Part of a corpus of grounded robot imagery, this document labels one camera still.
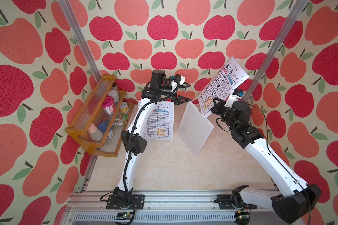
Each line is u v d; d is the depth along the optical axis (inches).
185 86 29.9
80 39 31.7
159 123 36.5
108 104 34.6
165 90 27.7
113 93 39.6
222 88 26.0
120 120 42.2
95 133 30.2
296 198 14.6
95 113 30.5
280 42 32.3
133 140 22.8
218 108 24.1
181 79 25.1
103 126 36.9
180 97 26.8
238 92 22.7
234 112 20.2
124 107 43.5
